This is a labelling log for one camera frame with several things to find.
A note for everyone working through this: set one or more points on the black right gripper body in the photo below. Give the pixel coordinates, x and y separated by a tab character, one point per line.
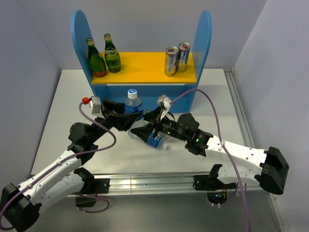
168	126

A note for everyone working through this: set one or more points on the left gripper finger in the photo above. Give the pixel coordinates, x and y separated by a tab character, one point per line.
124	122
116	107

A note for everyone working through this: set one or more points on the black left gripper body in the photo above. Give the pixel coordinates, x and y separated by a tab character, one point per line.
105	122

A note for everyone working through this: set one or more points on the blue label bottle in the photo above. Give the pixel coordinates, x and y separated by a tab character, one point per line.
133	104
153	141

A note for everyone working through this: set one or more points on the silver can front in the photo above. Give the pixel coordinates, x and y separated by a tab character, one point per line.
171	57

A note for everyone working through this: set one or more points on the silver can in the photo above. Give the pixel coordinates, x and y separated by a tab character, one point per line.
183	55
171	57

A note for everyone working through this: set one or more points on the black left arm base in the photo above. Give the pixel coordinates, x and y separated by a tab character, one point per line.
87	197

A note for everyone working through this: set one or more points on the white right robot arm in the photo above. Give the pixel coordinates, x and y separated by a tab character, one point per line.
266	167

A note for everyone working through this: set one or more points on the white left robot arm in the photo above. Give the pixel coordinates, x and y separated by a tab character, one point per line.
21	204

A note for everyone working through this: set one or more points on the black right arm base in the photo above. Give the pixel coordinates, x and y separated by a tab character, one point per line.
218	190

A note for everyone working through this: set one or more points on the blue and yellow shelf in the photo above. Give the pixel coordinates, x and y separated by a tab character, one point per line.
144	71

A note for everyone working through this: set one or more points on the green glass bottle right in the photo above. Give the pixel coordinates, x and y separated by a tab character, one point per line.
112	57

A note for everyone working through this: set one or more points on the green glass bottle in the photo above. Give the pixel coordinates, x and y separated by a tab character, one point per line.
95	60
112	57

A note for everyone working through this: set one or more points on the green glass bottle left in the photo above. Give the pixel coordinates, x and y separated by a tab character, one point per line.
95	60

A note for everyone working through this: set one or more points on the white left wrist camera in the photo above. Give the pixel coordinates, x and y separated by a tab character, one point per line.
94	105

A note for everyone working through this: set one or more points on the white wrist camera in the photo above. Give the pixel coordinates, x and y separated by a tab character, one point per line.
164	103
94	105

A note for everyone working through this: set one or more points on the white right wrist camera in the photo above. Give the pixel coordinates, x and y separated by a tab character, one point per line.
164	103

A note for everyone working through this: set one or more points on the aluminium rail frame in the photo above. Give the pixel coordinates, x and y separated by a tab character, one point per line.
151	190

